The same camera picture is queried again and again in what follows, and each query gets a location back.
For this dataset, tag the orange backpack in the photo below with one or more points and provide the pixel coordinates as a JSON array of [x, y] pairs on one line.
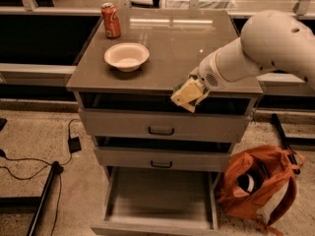
[[271, 169]]

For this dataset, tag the black metal stand leg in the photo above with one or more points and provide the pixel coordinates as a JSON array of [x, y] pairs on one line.
[[32, 205]]

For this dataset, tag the top drawer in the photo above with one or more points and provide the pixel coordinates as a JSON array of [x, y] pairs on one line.
[[164, 125]]

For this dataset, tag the black bar on floor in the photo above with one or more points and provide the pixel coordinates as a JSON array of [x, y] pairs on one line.
[[277, 123]]

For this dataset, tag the black power adapter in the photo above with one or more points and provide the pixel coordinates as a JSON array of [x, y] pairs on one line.
[[74, 144]]

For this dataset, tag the drawer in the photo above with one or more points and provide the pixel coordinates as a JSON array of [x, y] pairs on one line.
[[155, 202], [162, 159], [164, 125]]

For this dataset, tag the grey drawer cabinet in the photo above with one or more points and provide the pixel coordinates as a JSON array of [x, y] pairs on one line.
[[177, 41]]

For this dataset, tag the middle drawer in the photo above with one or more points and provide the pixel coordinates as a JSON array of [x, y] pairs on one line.
[[162, 159]]

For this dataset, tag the green and yellow sponge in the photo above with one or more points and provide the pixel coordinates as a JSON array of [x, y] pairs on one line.
[[189, 91]]

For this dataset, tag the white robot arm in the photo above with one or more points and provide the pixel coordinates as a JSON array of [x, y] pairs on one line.
[[269, 41]]

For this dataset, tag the white tape roll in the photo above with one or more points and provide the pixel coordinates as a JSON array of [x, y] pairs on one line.
[[246, 183]]

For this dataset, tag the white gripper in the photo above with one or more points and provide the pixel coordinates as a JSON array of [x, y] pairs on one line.
[[207, 73]]

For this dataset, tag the white paper bowl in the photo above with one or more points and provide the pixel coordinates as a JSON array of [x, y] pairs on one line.
[[126, 57]]

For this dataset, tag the bottom drawer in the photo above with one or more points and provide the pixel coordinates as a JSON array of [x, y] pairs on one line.
[[155, 202]]

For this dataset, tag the red soda can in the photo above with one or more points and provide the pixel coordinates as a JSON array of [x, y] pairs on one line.
[[110, 20]]

